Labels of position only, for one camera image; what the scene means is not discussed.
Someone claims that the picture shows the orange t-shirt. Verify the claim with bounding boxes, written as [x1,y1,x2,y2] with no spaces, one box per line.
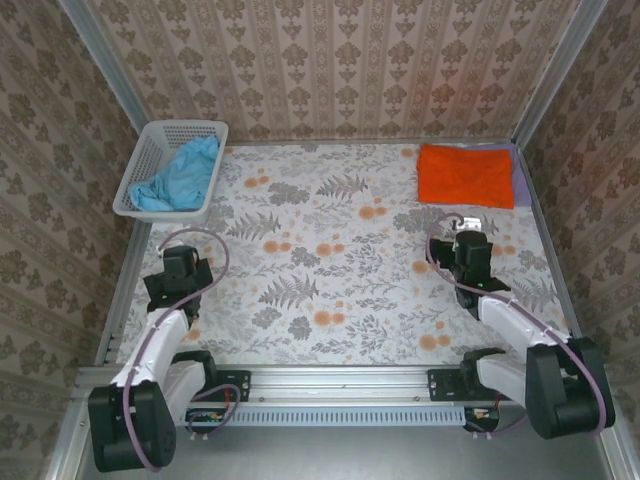
[416,143,516,211]

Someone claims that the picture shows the purple folded t-shirt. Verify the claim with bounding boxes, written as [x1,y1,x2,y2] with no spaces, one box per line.
[467,141,533,208]

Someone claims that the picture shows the light blue t-shirt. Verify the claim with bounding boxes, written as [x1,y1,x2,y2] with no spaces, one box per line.
[128,134,222,212]

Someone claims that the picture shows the white plastic laundry basket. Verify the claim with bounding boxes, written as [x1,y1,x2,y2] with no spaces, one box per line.
[112,119,230,226]

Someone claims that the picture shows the floral tablecloth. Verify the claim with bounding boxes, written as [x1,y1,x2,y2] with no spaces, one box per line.
[115,142,581,366]

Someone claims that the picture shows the black connector box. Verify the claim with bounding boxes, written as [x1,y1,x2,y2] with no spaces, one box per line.
[463,404,501,434]
[184,407,226,435]

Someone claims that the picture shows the grey steel panel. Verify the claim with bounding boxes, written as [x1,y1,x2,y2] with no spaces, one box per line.
[44,403,640,480]

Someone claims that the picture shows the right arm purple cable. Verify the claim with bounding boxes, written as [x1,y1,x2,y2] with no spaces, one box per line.
[424,213,618,441]

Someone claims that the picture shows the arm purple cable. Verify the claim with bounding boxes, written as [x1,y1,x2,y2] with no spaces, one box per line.
[121,227,244,474]
[424,213,618,441]

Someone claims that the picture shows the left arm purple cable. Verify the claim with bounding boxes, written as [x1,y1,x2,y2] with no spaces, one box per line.
[121,227,244,474]

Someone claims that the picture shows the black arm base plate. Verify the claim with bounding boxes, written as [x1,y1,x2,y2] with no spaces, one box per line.
[199,368,252,403]
[427,368,481,403]

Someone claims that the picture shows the aluminium table edge rail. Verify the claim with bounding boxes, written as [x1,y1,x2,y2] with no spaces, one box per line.
[227,135,519,148]

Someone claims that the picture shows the aluminium mounting rail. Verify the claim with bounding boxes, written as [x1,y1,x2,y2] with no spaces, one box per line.
[74,363,617,407]

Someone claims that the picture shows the white slotted cable duct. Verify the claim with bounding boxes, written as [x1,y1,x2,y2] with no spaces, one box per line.
[184,405,501,428]

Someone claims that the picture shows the aluminium frame post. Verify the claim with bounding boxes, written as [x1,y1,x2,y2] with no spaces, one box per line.
[512,0,609,148]
[58,0,151,132]

